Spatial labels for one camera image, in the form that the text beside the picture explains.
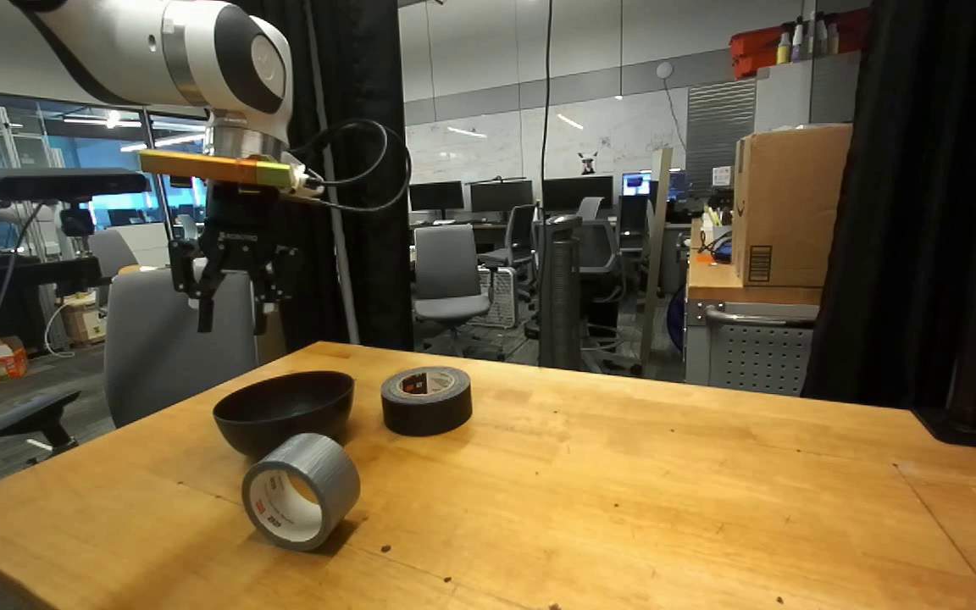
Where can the silver duct tape roll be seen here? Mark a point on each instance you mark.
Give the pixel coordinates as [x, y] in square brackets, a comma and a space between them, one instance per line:
[324, 469]

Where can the black curtain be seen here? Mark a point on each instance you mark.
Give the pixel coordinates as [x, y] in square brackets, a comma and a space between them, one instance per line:
[916, 206]
[354, 271]

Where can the light grey office chair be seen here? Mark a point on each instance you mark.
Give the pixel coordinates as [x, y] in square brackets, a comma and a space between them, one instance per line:
[449, 275]

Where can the grey metal desk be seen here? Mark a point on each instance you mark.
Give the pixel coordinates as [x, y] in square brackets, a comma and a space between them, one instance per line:
[753, 341]

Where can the black stand base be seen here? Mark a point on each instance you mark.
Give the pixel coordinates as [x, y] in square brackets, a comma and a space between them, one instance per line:
[971, 429]

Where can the red storage bins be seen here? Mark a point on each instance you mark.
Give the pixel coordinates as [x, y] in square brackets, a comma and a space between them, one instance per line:
[760, 51]

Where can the grey metal column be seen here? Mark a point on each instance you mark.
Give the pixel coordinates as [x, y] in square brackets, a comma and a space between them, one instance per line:
[562, 293]

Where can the grey office chair, black armrest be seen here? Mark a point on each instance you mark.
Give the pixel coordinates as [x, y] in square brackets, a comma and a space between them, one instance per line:
[153, 350]

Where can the large cardboard box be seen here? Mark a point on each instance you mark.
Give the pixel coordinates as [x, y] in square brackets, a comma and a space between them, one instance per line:
[795, 206]

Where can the wooden wrist mount plate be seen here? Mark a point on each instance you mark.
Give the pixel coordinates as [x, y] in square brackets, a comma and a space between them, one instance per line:
[219, 171]

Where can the black tape roll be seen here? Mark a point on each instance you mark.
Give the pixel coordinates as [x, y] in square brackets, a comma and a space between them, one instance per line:
[425, 409]

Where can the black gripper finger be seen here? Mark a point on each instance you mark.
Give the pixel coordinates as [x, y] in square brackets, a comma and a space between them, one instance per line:
[199, 266]
[275, 271]

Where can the black bowl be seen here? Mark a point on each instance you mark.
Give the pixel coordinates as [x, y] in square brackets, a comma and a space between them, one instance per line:
[281, 409]

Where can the white bucket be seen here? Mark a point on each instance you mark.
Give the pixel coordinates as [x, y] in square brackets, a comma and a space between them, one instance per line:
[84, 319]

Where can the black camera bar on stand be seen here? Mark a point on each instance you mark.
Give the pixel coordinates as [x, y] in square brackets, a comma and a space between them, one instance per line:
[59, 184]

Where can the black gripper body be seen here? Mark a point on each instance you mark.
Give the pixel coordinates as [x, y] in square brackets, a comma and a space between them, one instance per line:
[241, 217]

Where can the black computer monitor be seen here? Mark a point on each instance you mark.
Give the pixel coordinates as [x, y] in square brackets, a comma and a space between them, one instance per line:
[578, 193]

